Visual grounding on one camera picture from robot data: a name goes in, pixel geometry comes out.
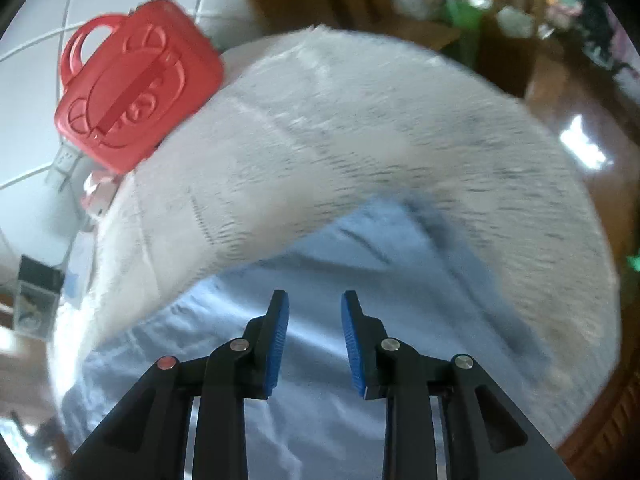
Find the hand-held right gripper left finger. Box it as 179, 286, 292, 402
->
59, 289, 290, 480

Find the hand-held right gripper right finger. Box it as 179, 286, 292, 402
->
341, 290, 576, 480

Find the red plastic case with handle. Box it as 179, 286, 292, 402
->
54, 0, 225, 175

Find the green plastic container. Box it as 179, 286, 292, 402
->
442, 0, 485, 68

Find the white power strip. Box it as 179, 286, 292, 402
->
46, 141, 83, 196

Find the white table cover cloth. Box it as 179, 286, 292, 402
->
47, 24, 623, 453

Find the light blue shirt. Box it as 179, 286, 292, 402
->
75, 191, 553, 480

